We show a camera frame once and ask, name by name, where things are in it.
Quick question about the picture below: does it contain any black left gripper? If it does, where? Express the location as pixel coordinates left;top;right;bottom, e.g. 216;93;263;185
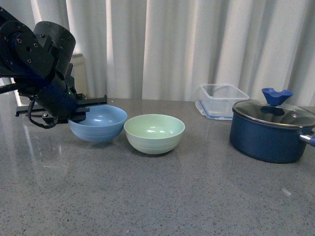
16;74;107;123

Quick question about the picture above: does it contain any blue bowl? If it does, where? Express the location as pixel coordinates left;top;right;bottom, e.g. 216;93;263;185
68;105;127;142

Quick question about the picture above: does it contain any green bowl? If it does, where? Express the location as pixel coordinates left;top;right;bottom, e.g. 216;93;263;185
124;114;186;154

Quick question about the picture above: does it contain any cream toaster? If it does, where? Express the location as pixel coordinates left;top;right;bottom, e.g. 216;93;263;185
70;54;88;96

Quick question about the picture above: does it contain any white curtain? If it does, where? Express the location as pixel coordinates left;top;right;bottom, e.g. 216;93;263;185
0;0;315;106

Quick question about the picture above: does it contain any clear plastic food container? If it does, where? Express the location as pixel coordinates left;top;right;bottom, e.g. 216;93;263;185
195;84;250;120

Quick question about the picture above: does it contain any glass pot lid blue knob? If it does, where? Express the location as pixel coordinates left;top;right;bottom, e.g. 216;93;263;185
233;88;315;128

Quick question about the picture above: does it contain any blue cooking pot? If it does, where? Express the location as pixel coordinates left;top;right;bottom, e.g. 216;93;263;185
229;111;315;164

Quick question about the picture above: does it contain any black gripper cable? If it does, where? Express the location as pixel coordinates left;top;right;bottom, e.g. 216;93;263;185
27;100;59;129

